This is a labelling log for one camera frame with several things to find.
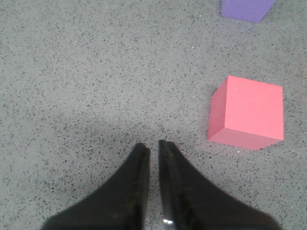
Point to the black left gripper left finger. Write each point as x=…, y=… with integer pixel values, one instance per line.
x=119, y=204

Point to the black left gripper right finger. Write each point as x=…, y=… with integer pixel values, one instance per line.
x=192, y=202

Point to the red foam cube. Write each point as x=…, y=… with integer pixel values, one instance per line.
x=247, y=114

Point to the purple foam cube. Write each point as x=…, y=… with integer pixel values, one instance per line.
x=246, y=10

